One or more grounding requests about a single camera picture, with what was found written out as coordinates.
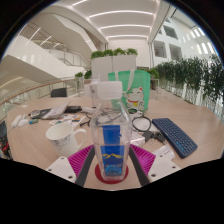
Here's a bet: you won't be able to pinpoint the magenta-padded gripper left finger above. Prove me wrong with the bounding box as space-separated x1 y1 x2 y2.
45 144 98 188

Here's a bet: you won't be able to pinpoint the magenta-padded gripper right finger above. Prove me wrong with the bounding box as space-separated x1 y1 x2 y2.
128 143 182 187

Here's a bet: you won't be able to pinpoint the clear blue-labelled water bottle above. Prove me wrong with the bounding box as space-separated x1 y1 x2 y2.
89 80 133 183

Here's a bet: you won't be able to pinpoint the white printed mug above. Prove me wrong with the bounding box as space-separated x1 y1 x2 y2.
45 122 87 158

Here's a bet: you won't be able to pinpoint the dark blue keyboard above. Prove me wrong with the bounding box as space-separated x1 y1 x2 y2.
151 117 198 159

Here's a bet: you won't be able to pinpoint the flat round red coaster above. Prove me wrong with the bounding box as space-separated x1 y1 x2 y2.
94 162 130 185

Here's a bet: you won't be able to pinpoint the colourful sticker sheet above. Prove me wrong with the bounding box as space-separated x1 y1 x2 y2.
49 114 87 127

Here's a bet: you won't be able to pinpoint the small white adapter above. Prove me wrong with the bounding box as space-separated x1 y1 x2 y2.
18 118 30 128

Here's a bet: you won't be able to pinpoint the flat black device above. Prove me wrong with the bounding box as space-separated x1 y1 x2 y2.
63 105 83 114

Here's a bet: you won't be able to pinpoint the red and black office chair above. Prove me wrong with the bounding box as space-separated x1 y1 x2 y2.
0 119 11 159

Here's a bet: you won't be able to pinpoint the white power strip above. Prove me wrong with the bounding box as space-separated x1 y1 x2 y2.
10 114 24 129

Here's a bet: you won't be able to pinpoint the green cat-print tote bag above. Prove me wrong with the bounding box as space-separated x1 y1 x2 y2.
107 69 152 113

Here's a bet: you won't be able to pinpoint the white shelf unit with plants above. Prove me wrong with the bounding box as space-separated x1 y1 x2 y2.
146 67 160 91

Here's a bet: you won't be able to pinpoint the row of tall green plants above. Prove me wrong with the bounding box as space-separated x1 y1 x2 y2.
153 54 224 111

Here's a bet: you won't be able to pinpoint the potted green plant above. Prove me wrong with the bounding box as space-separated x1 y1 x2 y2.
74 69 93 88

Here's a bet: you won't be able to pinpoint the white cabinet with plants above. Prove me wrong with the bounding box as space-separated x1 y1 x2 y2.
90 47 139 81

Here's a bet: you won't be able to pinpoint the tangled black cables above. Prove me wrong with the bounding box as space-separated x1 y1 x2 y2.
79 106 166 144

